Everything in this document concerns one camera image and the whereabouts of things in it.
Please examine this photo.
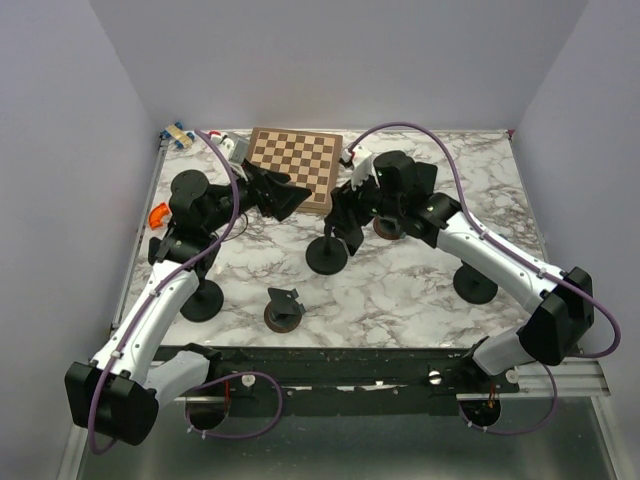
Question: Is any aluminium frame rail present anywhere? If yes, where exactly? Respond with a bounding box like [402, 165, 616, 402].
[515, 359, 610, 398]

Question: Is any black right round-base stand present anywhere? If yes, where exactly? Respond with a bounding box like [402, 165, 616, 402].
[453, 263, 498, 305]

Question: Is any blue wheeled wooden toy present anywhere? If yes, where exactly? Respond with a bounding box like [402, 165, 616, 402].
[160, 121, 195, 150]

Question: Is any brown-base phone stand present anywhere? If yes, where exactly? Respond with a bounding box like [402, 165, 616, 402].
[373, 217, 406, 241]
[264, 287, 306, 334]

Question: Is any wooden chessboard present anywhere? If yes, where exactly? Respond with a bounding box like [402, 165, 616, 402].
[249, 127, 343, 214]

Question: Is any brown-base near phone stand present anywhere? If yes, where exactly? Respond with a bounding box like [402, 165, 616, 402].
[264, 287, 306, 334]

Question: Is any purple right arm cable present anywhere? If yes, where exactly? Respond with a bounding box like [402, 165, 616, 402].
[347, 121, 622, 436]

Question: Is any black tall round-base phone stand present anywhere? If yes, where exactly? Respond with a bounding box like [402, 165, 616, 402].
[305, 223, 349, 276]

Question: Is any black left round-base stand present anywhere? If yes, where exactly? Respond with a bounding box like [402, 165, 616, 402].
[180, 280, 224, 323]

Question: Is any brown-base far phone stand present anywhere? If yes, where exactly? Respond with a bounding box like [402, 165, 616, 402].
[373, 217, 406, 241]

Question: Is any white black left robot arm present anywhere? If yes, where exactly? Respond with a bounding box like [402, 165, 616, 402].
[64, 161, 312, 445]

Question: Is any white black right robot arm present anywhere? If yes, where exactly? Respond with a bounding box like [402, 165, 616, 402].
[325, 151, 594, 392]

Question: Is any orange plastic piece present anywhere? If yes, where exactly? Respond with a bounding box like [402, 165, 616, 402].
[148, 202, 171, 230]

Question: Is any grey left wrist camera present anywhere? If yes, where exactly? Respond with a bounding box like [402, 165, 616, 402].
[209, 131, 249, 166]

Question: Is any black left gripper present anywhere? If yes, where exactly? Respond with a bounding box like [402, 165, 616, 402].
[204, 158, 312, 233]

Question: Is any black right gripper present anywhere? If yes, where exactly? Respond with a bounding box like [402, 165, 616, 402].
[326, 163, 404, 234]

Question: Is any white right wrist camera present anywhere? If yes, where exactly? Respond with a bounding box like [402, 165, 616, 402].
[339, 145, 375, 190]

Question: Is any black phone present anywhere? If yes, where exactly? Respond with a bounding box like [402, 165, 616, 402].
[325, 185, 364, 257]

